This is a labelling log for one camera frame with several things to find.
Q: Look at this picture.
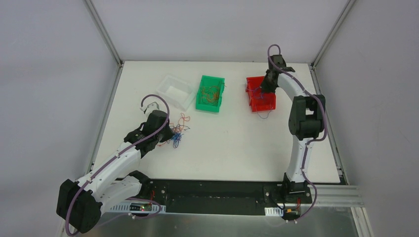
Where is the left white cable duct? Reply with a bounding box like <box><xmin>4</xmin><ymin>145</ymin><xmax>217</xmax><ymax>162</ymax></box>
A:
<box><xmin>108</xmin><ymin>201</ymin><xmax>166</xmax><ymax>214</ymax></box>

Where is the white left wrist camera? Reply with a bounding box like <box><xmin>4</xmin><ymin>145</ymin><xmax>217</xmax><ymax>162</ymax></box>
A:
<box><xmin>140</xmin><ymin>102</ymin><xmax>160</xmax><ymax>114</ymax></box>

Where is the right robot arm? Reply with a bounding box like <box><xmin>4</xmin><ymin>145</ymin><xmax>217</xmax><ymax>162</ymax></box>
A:
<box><xmin>260</xmin><ymin>54</ymin><xmax>327</xmax><ymax>202</ymax></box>

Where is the left aluminium frame post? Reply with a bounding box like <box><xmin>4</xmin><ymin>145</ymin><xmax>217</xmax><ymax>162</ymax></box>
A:
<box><xmin>83</xmin><ymin>0</ymin><xmax>124</xmax><ymax>68</ymax></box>

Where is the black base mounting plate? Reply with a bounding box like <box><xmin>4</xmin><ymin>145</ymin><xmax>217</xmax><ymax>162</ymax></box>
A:
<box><xmin>135</xmin><ymin>179</ymin><xmax>312</xmax><ymax>216</ymax></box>

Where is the clear plastic bin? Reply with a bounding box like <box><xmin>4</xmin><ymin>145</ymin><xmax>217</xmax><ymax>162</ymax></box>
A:
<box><xmin>156</xmin><ymin>75</ymin><xmax>197</xmax><ymax>112</ymax></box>

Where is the white cable duct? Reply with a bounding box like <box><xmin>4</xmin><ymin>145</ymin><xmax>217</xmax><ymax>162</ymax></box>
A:
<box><xmin>264</xmin><ymin>207</ymin><xmax>284</xmax><ymax>217</ymax></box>
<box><xmin>108</xmin><ymin>201</ymin><xmax>166</xmax><ymax>214</ymax></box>

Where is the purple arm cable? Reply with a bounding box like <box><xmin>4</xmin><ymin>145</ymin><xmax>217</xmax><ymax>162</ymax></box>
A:
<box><xmin>267</xmin><ymin>44</ymin><xmax>329</xmax><ymax>223</ymax></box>
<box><xmin>65</xmin><ymin>94</ymin><xmax>171</xmax><ymax>237</ymax></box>

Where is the right white cable duct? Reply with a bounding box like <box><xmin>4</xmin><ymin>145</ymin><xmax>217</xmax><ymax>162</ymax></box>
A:
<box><xmin>264</xmin><ymin>207</ymin><xmax>284</xmax><ymax>217</ymax></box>

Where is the red plastic bin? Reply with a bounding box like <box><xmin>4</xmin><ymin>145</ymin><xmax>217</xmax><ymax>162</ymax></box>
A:
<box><xmin>245</xmin><ymin>76</ymin><xmax>276</xmax><ymax>113</ymax></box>

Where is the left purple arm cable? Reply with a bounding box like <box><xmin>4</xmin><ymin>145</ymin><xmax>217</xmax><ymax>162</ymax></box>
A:
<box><xmin>65</xmin><ymin>94</ymin><xmax>171</xmax><ymax>237</ymax></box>

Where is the aluminium frame post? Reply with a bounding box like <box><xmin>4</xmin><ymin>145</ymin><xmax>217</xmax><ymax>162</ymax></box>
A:
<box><xmin>311</xmin><ymin>0</ymin><xmax>357</xmax><ymax>69</ymax></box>
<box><xmin>83</xmin><ymin>0</ymin><xmax>124</xmax><ymax>68</ymax></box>

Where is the green plastic bin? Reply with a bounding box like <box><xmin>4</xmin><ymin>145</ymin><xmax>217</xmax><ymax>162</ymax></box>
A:
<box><xmin>195</xmin><ymin>75</ymin><xmax>225</xmax><ymax>113</ymax></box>

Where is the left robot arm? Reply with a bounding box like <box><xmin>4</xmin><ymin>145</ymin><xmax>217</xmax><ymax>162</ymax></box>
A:
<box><xmin>56</xmin><ymin>110</ymin><xmax>174</xmax><ymax>237</ymax></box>

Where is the right aluminium frame post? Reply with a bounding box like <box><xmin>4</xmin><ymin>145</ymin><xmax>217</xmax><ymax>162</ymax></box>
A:
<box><xmin>311</xmin><ymin>0</ymin><xmax>357</xmax><ymax>69</ymax></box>

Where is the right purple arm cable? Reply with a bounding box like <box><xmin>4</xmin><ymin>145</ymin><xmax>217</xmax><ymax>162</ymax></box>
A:
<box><xmin>267</xmin><ymin>44</ymin><xmax>329</xmax><ymax>223</ymax></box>

